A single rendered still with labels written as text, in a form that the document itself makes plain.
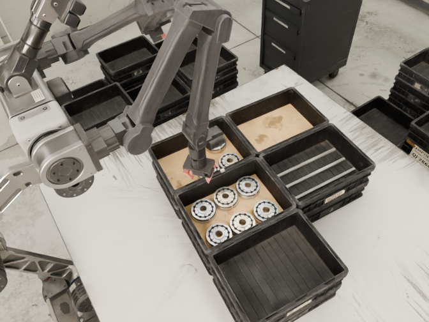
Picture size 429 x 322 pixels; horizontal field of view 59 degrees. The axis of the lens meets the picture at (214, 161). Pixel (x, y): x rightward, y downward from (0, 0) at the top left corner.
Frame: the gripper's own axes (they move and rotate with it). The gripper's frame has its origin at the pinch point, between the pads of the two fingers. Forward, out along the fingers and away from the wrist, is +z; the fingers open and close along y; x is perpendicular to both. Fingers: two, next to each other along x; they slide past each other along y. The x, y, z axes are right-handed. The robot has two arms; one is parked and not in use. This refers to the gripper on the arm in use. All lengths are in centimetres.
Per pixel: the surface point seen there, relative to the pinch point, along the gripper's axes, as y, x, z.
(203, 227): -1.8, 7.5, 23.2
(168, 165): 24.6, -19.1, 23.7
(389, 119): -85, -137, 80
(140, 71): 92, -117, 58
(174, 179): 18.5, -12.0, 23.6
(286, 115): -22, -65, 24
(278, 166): -24.3, -31.9, 23.5
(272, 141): -19, -46, 24
